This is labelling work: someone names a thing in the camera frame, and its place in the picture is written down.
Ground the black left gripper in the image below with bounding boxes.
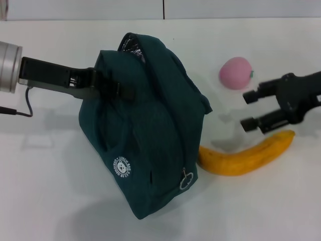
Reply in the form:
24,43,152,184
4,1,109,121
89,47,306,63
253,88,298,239
18,56,136,101

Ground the yellow banana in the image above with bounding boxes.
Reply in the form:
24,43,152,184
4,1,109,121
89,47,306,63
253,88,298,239
198,130,296,177

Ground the left arm dark cable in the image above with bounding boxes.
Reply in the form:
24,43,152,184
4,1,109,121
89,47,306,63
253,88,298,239
0,86,34,118

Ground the pink peach toy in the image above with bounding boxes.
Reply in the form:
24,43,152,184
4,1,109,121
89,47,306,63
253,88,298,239
219,57,254,90

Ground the dark teal lunch bag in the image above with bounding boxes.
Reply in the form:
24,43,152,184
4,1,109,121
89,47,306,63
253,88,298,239
78,32,213,221

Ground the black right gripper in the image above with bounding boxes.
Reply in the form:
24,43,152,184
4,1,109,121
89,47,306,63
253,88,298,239
240,71,321,134

